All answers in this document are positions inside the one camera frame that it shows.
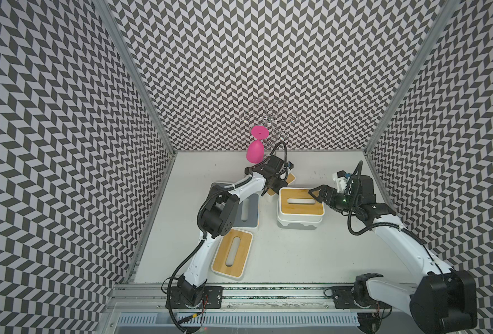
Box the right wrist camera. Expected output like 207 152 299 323
332 171 352 194

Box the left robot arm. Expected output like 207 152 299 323
167 154 294 307

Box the bamboo lid box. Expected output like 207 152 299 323
266 173 296 196
211 229 253 281
278 187 325 217

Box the aluminium front rail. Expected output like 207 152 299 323
95 283 418 333

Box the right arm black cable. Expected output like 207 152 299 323
346 204 423 247

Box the grey lid box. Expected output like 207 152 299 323
209 182 234 196
233 193 260 230

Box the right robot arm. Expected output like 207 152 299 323
309 175 477 333

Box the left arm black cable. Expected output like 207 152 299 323
164 237 208 331

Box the pink plastic goblet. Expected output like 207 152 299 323
246 125 269 164

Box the grey lid box centre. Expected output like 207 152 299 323
233 193 260 230

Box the bamboo lid box back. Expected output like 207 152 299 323
266 173 296 196

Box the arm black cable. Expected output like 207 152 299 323
164 237 208 331
346 204 423 247

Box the grey lid box left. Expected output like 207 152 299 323
209 182 234 196

